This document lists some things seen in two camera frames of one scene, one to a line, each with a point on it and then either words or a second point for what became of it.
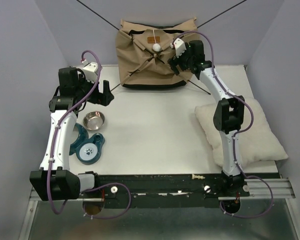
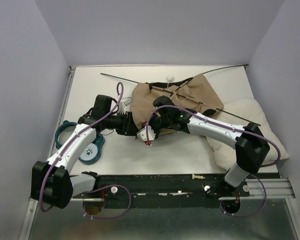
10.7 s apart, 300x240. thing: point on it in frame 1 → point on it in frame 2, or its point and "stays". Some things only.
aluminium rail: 259,188 stays
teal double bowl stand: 87,151 stays
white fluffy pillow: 258,144 stays
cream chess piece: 195,176 stays
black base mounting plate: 162,190 stays
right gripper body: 184,61 → 158,123
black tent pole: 122,81 → 244,65
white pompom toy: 156,47 → 170,78
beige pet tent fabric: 143,52 → 195,93
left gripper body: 85,86 → 118,122
